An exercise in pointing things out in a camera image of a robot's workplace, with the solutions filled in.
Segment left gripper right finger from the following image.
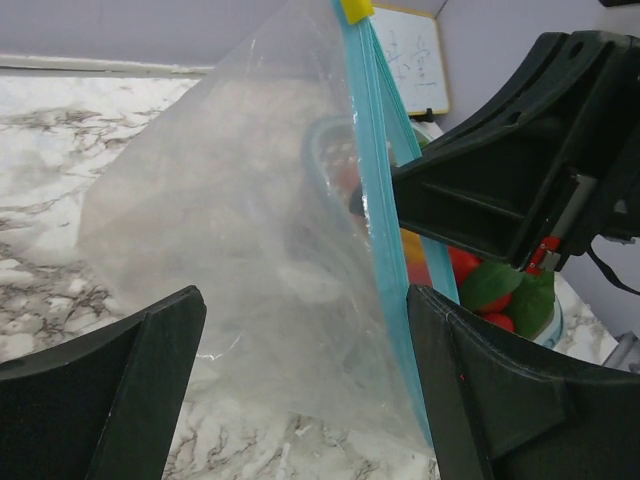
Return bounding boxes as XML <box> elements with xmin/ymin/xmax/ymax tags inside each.
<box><xmin>407</xmin><ymin>286</ymin><xmax>639</xmax><ymax>480</ymax></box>

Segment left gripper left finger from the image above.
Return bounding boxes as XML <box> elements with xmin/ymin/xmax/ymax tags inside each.
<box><xmin>1</xmin><ymin>286</ymin><xmax>206</xmax><ymax>479</ymax></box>

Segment small whiteboard with stand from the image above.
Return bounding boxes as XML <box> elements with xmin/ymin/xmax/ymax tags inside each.
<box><xmin>371</xmin><ymin>3</ymin><xmax>450</xmax><ymax>115</ymax></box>

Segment blue plastic strip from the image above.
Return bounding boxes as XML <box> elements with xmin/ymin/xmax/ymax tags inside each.
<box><xmin>77</xmin><ymin>0</ymin><xmax>461</xmax><ymax>451</ymax></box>

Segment red toy strawberries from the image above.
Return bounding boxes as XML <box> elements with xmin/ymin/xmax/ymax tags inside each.
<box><xmin>339</xmin><ymin>164</ymin><xmax>556</xmax><ymax>336</ymax></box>

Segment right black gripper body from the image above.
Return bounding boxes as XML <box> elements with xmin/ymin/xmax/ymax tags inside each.
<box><xmin>514</xmin><ymin>29</ymin><xmax>640</xmax><ymax>274</ymax></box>

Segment light blue plastic basket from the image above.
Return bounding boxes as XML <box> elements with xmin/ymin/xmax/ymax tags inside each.
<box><xmin>303</xmin><ymin>117</ymin><xmax>564</xmax><ymax>348</ymax></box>

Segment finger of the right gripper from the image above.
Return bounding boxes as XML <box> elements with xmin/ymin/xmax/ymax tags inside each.
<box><xmin>349</xmin><ymin>30</ymin><xmax>621</xmax><ymax>266</ymax></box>

